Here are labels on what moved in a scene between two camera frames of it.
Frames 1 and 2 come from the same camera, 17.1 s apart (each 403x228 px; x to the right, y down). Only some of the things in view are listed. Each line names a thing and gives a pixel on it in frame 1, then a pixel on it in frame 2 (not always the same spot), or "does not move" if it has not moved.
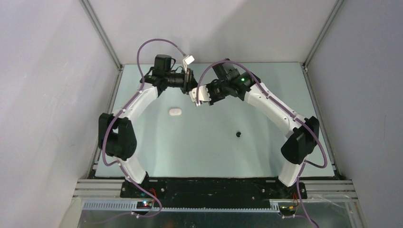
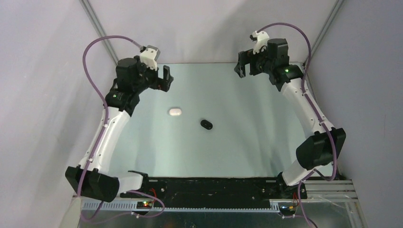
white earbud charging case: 175,111 does not move
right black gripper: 213,100 → 248,57
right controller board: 289,209 does not move
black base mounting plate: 212,192 does not move
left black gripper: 189,81 → 159,83
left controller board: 144,204 does not move
